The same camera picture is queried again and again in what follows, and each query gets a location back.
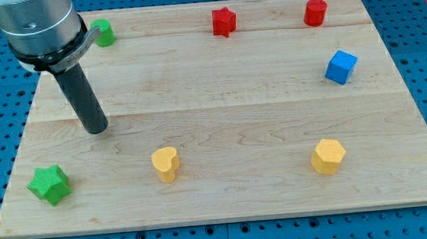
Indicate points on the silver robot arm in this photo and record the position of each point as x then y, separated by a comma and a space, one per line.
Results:
46, 35

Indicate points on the wooden board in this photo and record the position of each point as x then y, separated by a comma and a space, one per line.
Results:
244, 112

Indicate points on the yellow heart block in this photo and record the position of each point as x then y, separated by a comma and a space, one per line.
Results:
166, 162

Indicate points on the red star block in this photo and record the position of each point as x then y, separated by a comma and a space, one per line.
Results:
223, 22

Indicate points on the yellow hexagon block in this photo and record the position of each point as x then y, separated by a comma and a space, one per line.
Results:
327, 156

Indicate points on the green cylinder block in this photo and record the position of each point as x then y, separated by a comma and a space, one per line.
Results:
106, 37

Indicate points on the blue cube block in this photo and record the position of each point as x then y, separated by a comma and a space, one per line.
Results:
340, 67

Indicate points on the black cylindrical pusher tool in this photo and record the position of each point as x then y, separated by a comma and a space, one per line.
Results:
78, 92

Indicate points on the red cylinder block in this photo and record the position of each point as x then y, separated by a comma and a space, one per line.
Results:
315, 11

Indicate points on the green star block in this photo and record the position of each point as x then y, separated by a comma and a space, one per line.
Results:
50, 184

